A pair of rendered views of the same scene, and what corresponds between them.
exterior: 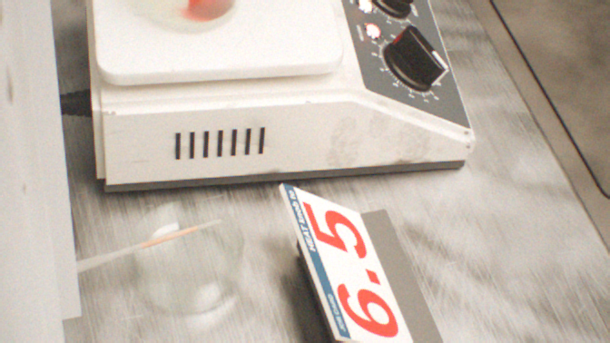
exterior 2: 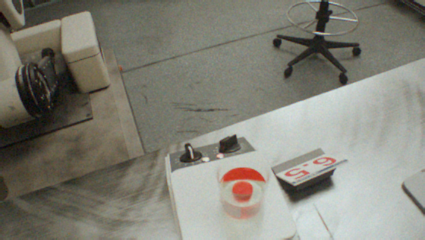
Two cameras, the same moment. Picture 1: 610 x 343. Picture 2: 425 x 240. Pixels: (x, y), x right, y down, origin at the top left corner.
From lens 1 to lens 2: 0.51 m
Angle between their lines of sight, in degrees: 54
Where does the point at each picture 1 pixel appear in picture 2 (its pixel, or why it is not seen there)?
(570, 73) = not seen: hidden behind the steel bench
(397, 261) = (292, 162)
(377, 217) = (275, 168)
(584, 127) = not seen: hidden behind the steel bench
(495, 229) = (268, 139)
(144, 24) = (262, 222)
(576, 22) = (55, 179)
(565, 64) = not seen: hidden behind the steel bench
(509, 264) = (281, 135)
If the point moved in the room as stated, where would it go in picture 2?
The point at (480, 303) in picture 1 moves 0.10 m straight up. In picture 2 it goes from (297, 141) to (306, 96)
